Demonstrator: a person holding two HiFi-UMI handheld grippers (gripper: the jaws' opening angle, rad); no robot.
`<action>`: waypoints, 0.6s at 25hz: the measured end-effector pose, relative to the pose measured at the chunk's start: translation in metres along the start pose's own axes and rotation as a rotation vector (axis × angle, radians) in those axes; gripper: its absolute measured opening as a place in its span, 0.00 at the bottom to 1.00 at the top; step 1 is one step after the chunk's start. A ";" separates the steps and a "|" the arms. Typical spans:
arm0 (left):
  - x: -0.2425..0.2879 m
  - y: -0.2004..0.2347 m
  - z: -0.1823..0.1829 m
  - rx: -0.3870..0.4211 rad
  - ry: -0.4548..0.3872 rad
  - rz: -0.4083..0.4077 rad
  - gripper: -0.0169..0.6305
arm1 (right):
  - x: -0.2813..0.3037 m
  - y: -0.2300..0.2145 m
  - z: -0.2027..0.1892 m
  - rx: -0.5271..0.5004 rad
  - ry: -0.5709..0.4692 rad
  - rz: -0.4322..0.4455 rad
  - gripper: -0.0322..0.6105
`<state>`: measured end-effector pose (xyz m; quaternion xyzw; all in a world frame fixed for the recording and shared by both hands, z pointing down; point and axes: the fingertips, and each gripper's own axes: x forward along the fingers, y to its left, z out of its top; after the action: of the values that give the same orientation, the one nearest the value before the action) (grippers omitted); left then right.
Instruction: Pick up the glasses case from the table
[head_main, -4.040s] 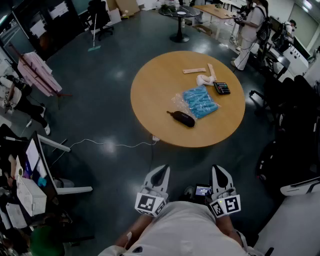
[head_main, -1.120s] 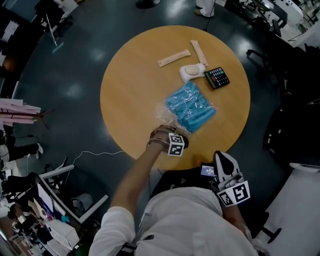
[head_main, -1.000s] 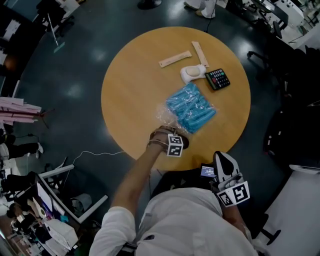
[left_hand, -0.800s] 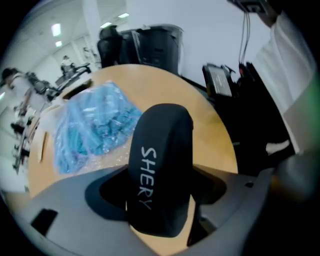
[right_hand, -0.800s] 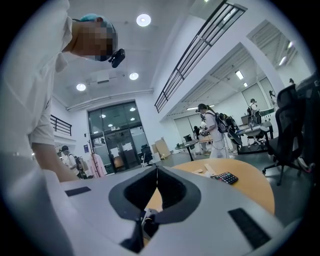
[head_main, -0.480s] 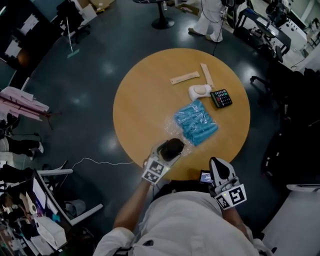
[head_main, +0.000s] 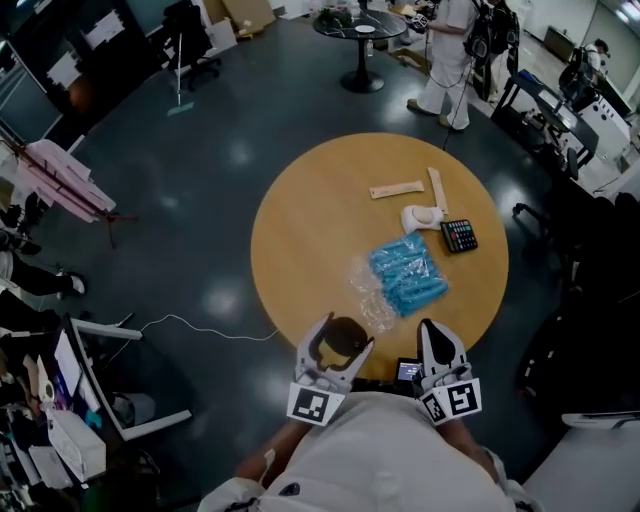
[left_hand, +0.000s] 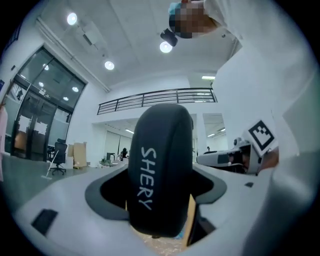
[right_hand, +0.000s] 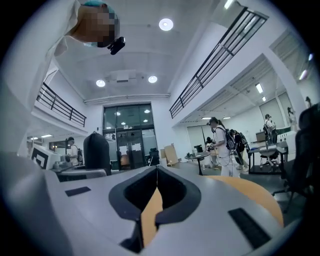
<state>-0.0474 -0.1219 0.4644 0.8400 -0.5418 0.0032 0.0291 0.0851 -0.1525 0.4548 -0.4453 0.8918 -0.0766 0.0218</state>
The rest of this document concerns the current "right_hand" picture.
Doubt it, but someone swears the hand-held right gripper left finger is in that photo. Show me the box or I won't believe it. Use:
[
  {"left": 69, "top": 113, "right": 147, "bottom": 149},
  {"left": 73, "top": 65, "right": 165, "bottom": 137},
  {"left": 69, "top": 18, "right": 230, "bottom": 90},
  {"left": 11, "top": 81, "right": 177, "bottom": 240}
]
[{"left": 44, "top": 165, "right": 158, "bottom": 256}]

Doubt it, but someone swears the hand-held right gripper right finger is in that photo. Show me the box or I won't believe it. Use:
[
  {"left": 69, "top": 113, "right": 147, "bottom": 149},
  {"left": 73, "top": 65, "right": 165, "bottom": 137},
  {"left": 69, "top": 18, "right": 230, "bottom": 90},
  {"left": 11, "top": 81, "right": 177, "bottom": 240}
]
[{"left": 143, "top": 165, "right": 285, "bottom": 256}]

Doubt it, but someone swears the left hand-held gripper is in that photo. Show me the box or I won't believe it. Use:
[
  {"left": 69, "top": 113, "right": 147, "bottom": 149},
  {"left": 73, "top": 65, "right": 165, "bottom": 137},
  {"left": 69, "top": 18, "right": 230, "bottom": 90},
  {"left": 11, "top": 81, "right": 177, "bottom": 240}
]
[{"left": 31, "top": 144, "right": 109, "bottom": 183}]

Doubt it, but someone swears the black office chair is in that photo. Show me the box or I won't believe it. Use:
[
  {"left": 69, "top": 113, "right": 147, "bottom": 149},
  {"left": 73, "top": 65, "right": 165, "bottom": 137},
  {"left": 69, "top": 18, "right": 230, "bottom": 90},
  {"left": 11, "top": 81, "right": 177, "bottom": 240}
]
[
  {"left": 271, "top": 103, "right": 320, "bottom": 214},
  {"left": 148, "top": 147, "right": 161, "bottom": 166},
  {"left": 82, "top": 132, "right": 112, "bottom": 176}
]

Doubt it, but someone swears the black glass door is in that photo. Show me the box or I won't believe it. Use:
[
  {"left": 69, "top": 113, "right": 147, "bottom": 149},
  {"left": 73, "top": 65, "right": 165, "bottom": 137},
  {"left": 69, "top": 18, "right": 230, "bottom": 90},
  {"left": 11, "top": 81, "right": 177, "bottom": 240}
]
[{"left": 102, "top": 104, "right": 159, "bottom": 171}]

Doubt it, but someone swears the black round table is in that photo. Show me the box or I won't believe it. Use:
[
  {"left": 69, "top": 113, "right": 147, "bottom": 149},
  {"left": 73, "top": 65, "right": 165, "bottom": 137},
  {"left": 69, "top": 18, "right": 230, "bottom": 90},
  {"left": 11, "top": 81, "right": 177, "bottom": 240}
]
[{"left": 184, "top": 151, "right": 211, "bottom": 176}]

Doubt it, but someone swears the short black balcony railing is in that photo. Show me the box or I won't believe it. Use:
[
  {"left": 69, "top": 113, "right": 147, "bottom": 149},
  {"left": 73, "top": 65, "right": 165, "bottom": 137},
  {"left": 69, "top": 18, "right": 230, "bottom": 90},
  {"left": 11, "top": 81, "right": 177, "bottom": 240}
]
[{"left": 36, "top": 82, "right": 87, "bottom": 129}]

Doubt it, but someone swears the brown cardboard box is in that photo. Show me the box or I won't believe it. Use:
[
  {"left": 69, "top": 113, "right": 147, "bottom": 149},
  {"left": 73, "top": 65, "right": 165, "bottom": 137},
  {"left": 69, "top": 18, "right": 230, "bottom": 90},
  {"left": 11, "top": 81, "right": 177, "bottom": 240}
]
[{"left": 159, "top": 143, "right": 180, "bottom": 166}]

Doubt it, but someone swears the white ceiling pipe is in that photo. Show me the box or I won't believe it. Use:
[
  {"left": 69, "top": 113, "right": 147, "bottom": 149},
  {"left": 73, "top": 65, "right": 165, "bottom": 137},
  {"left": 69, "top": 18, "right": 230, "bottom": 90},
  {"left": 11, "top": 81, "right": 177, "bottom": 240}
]
[{"left": 83, "top": 93, "right": 171, "bottom": 105}]

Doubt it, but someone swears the black desk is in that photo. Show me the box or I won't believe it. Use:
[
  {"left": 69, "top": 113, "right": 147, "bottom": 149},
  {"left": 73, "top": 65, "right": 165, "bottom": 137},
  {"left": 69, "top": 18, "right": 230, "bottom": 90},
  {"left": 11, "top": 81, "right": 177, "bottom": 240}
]
[{"left": 246, "top": 140, "right": 290, "bottom": 176}]

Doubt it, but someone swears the ceiling air vent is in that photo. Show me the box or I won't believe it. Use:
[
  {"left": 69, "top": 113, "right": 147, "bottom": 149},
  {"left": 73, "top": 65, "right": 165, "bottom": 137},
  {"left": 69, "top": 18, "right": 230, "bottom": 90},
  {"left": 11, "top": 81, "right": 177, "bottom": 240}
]
[{"left": 109, "top": 70, "right": 138, "bottom": 84}]

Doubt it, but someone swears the white machine cabinet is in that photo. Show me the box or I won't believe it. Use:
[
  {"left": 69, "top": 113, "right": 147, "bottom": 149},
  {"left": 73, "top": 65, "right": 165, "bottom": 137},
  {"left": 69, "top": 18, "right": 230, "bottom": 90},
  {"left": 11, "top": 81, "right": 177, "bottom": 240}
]
[{"left": 276, "top": 130, "right": 299, "bottom": 144}]

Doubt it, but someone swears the person's white shirt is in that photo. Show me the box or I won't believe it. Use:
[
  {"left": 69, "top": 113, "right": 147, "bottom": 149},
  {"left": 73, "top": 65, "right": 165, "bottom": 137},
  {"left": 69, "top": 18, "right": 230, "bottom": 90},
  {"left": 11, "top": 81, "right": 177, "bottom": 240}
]
[{"left": 0, "top": 0, "right": 85, "bottom": 256}]

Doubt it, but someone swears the person's head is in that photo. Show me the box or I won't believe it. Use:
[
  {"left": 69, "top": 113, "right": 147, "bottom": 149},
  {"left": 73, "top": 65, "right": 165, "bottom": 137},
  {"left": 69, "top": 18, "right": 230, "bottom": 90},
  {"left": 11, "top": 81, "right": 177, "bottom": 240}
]
[{"left": 66, "top": 0, "right": 121, "bottom": 49}]

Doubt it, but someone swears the long black balcony railing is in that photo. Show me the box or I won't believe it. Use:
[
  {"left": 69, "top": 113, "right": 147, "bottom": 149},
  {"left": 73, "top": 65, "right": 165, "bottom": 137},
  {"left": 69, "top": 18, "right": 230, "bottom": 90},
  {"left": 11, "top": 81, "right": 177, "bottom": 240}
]
[{"left": 169, "top": 6, "right": 270, "bottom": 120}]

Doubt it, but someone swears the teal head cap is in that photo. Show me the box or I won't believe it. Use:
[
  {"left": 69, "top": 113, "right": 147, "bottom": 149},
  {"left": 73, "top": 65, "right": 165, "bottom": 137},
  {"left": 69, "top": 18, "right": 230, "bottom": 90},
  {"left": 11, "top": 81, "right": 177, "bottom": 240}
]
[{"left": 83, "top": 0, "right": 119, "bottom": 16}]

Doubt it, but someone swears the black head-mounted camera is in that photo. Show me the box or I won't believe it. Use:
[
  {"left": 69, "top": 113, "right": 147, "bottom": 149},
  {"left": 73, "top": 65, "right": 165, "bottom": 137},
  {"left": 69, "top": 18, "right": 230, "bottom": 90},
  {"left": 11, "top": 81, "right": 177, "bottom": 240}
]
[{"left": 107, "top": 36, "right": 126, "bottom": 56}]

